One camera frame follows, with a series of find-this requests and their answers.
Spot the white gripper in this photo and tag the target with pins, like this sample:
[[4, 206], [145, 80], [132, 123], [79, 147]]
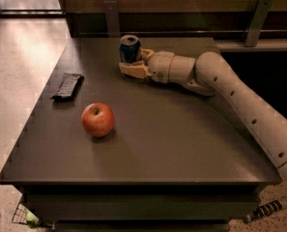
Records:
[[159, 67]]

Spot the black white striped stick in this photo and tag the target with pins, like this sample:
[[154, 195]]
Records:
[[267, 210]]

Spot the blue pepsi can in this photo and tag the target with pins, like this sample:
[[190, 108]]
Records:
[[129, 46]]

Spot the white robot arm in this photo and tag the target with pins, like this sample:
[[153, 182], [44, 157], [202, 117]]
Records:
[[209, 74]]

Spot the wire basket with green item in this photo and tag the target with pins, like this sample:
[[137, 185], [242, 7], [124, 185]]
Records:
[[23, 216]]

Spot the red apple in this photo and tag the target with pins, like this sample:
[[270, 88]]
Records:
[[97, 119]]

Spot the black snack bar wrapper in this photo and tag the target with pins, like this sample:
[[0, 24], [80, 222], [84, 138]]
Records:
[[67, 86]]

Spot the dark grey table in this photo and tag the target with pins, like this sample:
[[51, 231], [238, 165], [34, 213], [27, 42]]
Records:
[[174, 162]]

